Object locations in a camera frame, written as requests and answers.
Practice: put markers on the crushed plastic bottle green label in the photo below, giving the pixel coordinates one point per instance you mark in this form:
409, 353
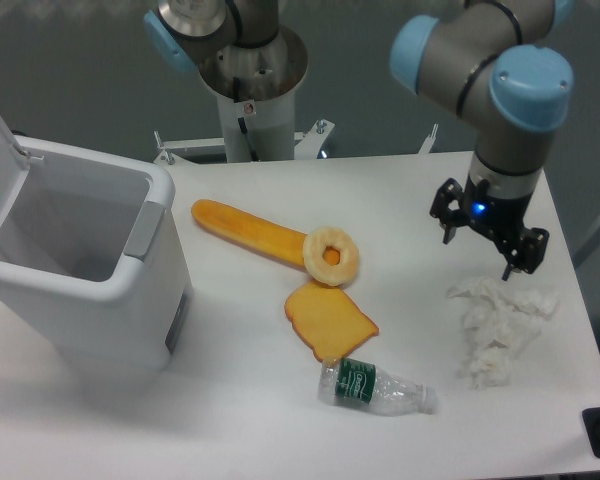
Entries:
361, 386

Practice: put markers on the long orange baguette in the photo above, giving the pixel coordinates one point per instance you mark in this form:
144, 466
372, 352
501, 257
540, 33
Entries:
249, 231

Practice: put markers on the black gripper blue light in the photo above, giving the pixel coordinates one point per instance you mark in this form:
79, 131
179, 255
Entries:
496, 200

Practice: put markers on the pale glazed donut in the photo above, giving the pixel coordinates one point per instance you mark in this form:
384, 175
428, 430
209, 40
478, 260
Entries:
331, 256

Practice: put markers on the crumpled white tissue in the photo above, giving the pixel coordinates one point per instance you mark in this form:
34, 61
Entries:
498, 325

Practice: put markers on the orange toast slice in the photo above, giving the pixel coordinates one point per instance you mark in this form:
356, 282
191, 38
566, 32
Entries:
328, 321

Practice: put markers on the white trash can body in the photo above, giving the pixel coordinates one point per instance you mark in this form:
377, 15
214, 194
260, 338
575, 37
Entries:
90, 256

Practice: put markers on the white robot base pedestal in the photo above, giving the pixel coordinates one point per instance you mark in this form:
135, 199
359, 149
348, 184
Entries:
255, 91

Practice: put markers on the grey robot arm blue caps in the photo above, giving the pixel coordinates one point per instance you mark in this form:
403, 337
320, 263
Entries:
484, 66

